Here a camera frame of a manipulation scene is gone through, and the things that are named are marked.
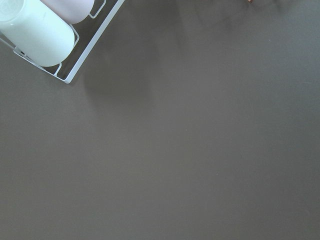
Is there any pink plastic cup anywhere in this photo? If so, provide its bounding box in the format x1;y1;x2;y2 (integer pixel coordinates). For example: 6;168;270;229
41;0;95;24

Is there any white plastic cup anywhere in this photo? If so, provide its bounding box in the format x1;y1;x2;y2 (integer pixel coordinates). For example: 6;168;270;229
0;0;75;67

